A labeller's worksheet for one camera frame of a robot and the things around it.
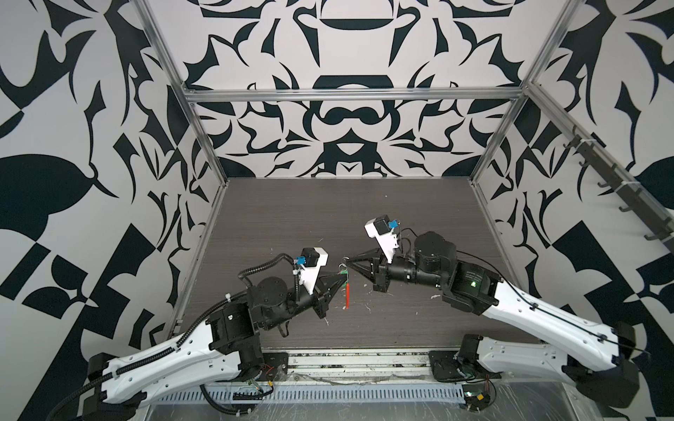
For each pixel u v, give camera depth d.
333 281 0.60
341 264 0.60
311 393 0.65
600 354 0.40
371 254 0.57
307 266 0.52
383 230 0.52
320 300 0.52
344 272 0.60
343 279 0.59
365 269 0.59
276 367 0.74
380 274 0.52
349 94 0.91
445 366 0.74
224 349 0.48
